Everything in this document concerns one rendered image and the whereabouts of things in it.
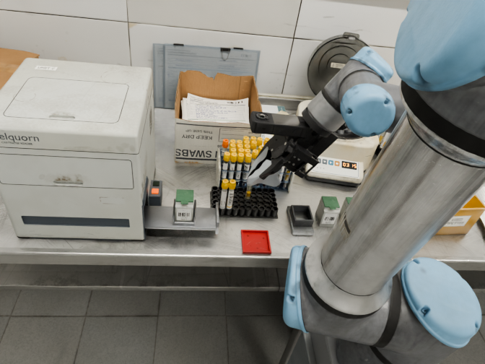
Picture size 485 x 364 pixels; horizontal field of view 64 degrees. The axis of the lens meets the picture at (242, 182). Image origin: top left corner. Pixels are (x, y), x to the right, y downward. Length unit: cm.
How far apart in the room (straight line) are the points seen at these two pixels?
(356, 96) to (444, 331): 34
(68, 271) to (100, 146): 98
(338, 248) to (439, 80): 25
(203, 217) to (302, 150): 30
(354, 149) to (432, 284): 64
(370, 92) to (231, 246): 50
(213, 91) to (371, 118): 79
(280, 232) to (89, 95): 54
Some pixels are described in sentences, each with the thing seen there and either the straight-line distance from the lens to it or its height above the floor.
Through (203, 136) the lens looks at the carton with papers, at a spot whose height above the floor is 97.
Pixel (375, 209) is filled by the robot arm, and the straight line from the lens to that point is 38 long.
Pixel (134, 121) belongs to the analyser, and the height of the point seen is 117.
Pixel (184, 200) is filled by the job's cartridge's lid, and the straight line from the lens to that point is 87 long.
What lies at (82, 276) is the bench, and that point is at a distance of 165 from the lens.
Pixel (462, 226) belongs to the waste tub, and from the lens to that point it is 118.
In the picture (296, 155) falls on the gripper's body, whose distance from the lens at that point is 78.
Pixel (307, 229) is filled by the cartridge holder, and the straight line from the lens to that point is 99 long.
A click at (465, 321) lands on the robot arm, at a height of 117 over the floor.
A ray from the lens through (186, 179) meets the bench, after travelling 108.
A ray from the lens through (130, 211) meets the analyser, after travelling 86.
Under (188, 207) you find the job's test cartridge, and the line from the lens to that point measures 87.
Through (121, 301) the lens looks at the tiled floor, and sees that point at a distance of 188.
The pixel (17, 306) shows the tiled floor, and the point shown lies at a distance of 198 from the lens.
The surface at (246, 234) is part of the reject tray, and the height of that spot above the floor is 88.
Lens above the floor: 159
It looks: 41 degrees down
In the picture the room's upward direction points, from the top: 9 degrees clockwise
